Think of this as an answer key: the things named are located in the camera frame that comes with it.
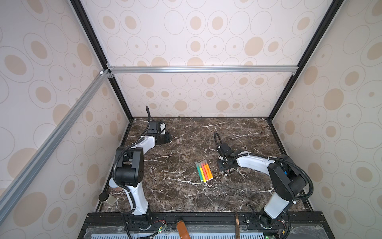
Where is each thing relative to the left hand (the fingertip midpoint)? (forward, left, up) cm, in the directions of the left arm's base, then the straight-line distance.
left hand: (174, 135), depth 98 cm
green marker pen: (-23, -16, -9) cm, 29 cm away
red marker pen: (-22, -19, -8) cm, 30 cm away
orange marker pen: (-20, -22, -9) cm, 31 cm away
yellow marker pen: (-22, -18, -8) cm, 30 cm away
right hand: (-16, -34, -9) cm, 39 cm away
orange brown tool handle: (-52, -8, -6) cm, 53 cm away
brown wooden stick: (-53, -34, -10) cm, 64 cm away
